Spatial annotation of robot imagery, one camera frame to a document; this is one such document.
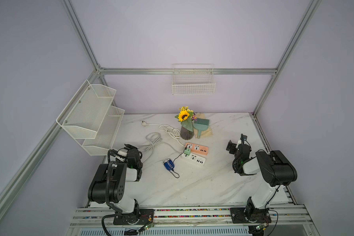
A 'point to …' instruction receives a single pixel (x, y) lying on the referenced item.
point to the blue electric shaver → (168, 164)
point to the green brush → (200, 124)
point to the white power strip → (193, 159)
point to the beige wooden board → (204, 133)
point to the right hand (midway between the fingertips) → (237, 143)
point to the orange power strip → (197, 149)
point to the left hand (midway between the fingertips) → (123, 150)
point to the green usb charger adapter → (187, 151)
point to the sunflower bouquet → (186, 117)
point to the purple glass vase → (186, 134)
